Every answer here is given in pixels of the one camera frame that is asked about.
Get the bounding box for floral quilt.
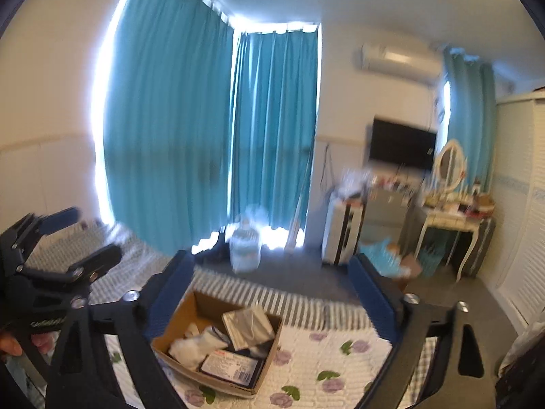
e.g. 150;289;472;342
104;321;426;409

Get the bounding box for clear water jug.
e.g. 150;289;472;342
228;207;262;273

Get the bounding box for person's left hand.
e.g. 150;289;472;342
0;330;56;364

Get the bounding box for hanging wall cable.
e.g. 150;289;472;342
321;142;335;188

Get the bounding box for white drawer cabinet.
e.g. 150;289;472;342
321;198;368;265

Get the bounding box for grey foil packet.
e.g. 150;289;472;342
222;305;277;352

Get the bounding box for small grey fridge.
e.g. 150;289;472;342
364;185;416;248

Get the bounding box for white air conditioner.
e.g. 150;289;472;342
361;36;443;84

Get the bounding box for dark cloth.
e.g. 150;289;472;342
494;319;545;409

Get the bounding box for small cardboard carton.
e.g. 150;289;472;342
394;252;424;282

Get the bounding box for grey suitcase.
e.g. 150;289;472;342
462;217;497;277

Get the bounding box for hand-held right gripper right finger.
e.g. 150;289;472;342
348;253;499;409

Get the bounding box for white mop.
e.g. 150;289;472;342
286;149;313;250

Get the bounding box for white sock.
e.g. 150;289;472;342
193;325;231;352

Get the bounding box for dark-bordered labelled packet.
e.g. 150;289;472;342
199;350;264;388

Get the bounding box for white wardrobe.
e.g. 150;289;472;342
481;91;545;337

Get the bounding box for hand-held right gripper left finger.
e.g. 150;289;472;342
46;249;196;409

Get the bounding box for narrow teal curtain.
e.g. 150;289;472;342
443;47;497;192

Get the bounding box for teal basket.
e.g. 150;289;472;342
419;245;448;275

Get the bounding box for brown cardboard box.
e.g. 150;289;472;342
151;290;285;400

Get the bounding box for clear plastic bags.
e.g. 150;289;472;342
338;166;373;199

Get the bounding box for group of cosmetics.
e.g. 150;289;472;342
423;181;497;218

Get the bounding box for wide teal curtain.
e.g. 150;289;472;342
102;0;235;256

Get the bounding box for white dressing table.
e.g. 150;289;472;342
415;204;486;282

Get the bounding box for blue plastic bag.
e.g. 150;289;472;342
360;239;409;279

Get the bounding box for oval white mirror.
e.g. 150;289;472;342
433;139;468;192

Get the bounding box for black wall television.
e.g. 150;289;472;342
368;118;438;172

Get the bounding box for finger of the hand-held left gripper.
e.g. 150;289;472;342
0;207;82;266
16;244;124;292

